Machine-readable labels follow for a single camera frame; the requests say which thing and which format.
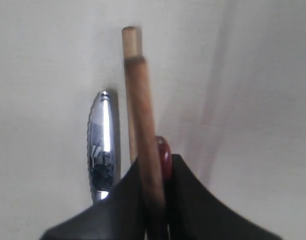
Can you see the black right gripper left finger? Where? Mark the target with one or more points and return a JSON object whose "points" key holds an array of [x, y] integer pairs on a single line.
{"points": [[121, 215]]}

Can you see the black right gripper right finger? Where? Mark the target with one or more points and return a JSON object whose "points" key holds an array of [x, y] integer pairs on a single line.
{"points": [[195, 213]]}

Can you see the wooden chopstick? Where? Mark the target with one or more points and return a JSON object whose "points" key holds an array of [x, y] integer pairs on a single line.
{"points": [[148, 154], [132, 48]]}

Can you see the dark red wooden spoon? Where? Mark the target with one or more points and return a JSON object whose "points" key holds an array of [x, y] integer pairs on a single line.
{"points": [[165, 158]]}

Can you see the silver table knife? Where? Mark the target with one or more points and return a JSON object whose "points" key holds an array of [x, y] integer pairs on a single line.
{"points": [[101, 147]]}

